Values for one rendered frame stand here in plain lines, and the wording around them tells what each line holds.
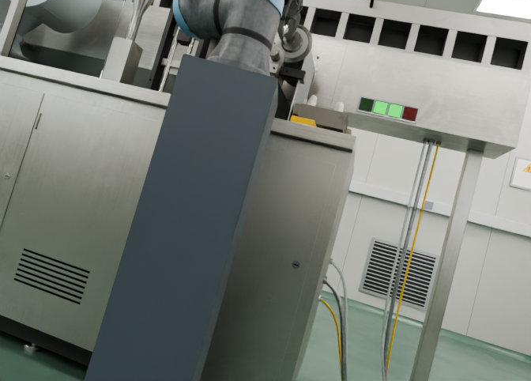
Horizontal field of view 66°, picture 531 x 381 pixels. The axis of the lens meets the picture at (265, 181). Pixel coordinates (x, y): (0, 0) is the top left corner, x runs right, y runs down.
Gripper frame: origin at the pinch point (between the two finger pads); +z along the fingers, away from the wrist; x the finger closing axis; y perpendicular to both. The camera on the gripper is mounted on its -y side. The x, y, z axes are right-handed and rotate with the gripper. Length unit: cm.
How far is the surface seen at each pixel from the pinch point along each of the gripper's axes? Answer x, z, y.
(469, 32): -65, 7, 50
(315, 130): -22.6, 3.4, -43.0
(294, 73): -6.1, 8.3, -6.9
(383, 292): -83, 272, 94
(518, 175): -171, 184, 198
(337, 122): -25.2, 16.3, -18.7
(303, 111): -13.3, 15.7, -17.9
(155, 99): 27, 4, -44
